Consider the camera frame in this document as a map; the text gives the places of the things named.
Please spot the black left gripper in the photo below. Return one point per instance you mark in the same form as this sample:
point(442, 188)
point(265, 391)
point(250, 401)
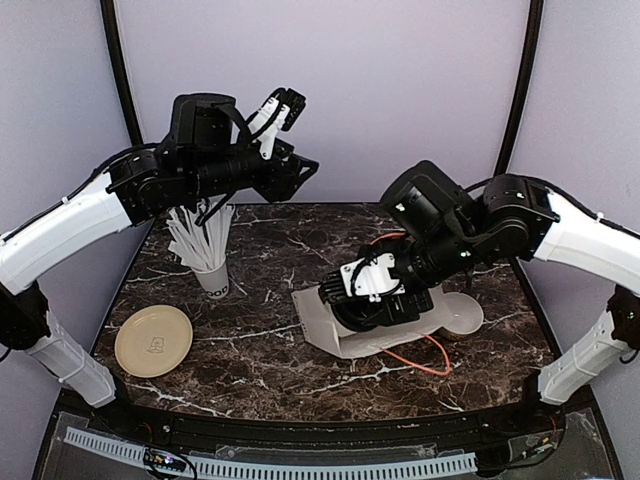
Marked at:
point(283, 179)

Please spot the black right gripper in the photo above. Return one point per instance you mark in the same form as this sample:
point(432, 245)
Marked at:
point(398, 309)

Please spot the black plastic cup lid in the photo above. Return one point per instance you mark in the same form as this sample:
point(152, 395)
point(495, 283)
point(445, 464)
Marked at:
point(360, 316)

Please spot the white cream bear paper bag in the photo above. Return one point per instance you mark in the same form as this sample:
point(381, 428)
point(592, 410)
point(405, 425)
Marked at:
point(322, 330)

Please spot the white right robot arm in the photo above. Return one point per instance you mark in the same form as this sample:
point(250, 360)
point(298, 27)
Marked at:
point(527, 218)

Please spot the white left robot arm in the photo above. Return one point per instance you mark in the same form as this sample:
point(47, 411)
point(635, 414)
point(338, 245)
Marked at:
point(210, 153)

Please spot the white ceramic bowl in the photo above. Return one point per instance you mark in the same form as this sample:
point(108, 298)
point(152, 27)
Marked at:
point(467, 316)

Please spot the white wrapped straws bundle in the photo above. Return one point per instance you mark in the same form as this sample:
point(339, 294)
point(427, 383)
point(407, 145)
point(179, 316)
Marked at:
point(201, 248)

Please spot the white cup holding straws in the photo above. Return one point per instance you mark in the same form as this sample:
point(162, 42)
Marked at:
point(215, 283)

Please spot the beige round plate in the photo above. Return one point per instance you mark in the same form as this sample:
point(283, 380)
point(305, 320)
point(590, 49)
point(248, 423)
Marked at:
point(153, 341)

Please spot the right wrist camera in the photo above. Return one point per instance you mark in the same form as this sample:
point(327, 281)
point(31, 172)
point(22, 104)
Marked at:
point(368, 278)

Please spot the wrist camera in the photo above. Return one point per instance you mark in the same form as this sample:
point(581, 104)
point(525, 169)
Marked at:
point(278, 113)
point(368, 278)

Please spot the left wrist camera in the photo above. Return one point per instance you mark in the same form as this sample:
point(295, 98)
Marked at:
point(278, 113)

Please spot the black front table rail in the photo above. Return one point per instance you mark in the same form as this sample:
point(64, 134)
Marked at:
point(479, 430)

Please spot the black right frame post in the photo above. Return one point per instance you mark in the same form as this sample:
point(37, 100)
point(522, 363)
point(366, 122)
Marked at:
point(521, 89)

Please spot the black frame post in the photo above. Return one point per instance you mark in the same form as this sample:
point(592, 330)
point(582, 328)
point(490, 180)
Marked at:
point(119, 71)
point(521, 89)

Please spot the black left frame post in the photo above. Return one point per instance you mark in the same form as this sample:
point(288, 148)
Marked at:
point(119, 71)

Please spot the white slotted cable duct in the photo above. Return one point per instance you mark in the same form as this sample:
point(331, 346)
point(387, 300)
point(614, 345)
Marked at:
point(247, 463)

